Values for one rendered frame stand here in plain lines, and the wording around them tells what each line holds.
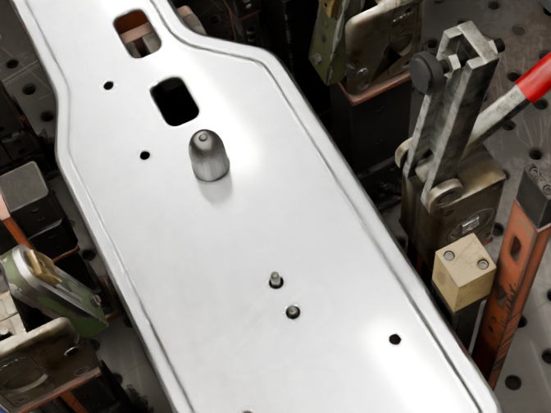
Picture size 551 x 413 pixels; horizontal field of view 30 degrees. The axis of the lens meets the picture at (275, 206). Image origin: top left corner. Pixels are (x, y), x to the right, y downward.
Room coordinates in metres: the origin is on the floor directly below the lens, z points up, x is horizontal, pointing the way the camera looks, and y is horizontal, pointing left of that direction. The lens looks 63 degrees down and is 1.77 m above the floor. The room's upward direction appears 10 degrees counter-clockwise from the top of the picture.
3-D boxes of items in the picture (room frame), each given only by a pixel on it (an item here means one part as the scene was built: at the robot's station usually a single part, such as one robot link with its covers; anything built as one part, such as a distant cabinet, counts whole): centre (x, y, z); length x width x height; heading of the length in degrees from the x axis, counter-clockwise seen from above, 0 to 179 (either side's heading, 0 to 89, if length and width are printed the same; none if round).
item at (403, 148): (0.40, -0.12, 1.06); 0.03 x 0.01 x 0.03; 108
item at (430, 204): (0.35, -0.13, 1.06); 0.03 x 0.01 x 0.03; 108
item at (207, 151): (0.45, 0.05, 1.02); 0.03 x 0.03 x 0.07
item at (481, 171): (0.38, -0.15, 0.88); 0.07 x 0.06 x 0.35; 108
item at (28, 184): (0.46, 0.23, 0.84); 0.11 x 0.08 x 0.29; 108
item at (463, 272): (0.30, -0.13, 0.88); 0.04 x 0.04 x 0.36; 18
